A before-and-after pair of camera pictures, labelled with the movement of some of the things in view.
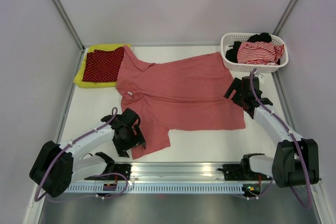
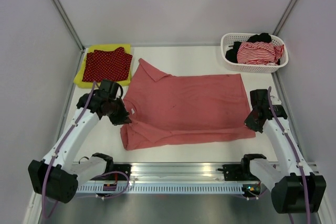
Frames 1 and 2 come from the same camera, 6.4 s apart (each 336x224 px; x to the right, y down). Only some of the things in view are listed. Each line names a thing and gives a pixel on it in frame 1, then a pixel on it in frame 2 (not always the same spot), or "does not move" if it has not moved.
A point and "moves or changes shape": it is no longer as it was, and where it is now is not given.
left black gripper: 137,140 to 123,118
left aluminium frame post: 59,7 does not move
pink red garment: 190,94 moves or changes shape
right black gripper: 236,85 to 248,122
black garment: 231,54 does not move
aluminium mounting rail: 179,172 does not move
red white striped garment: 259,52 does not move
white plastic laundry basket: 228,39 does not move
